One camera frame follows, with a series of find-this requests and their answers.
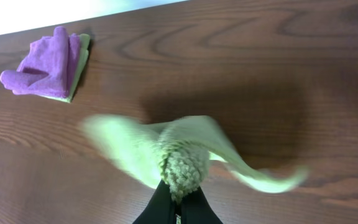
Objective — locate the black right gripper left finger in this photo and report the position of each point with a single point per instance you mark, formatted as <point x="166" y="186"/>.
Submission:
<point x="160" y="208"/>

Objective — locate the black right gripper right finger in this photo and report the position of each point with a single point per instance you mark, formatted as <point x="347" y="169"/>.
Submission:
<point x="195" y="209"/>

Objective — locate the green microfibre cloth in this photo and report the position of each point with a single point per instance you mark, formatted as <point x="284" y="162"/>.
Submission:
<point x="177" y="153"/>

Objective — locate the folded light green cloth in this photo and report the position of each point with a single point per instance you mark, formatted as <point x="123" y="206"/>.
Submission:
<point x="84" y="54"/>

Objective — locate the folded purple cloth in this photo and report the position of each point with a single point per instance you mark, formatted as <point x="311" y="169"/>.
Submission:
<point x="48" y="68"/>

